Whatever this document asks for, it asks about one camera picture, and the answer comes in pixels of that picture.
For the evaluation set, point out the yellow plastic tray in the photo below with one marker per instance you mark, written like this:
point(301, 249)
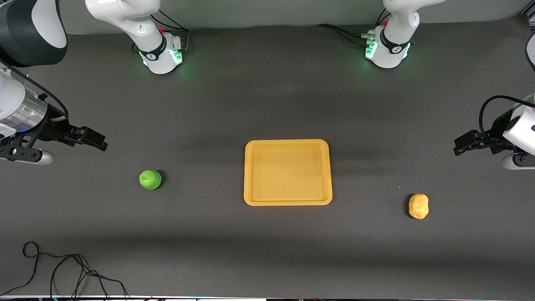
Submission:
point(287, 172)

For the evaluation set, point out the aluminium frame rail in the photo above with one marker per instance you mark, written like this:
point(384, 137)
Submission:
point(530, 16)

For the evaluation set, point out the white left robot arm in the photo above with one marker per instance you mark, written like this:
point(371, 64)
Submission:
point(393, 46)

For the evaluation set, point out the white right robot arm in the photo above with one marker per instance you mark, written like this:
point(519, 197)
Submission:
point(142, 29)

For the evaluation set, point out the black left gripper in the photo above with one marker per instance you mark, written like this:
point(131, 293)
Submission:
point(496, 130)

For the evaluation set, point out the yellow potato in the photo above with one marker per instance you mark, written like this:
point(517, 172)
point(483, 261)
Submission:
point(418, 206)

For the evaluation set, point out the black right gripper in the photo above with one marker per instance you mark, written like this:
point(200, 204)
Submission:
point(52, 128)

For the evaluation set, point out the green apple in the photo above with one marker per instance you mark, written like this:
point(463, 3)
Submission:
point(150, 179)

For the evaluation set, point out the dark grey table mat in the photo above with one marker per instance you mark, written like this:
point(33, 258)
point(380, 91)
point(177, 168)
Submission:
point(267, 251)

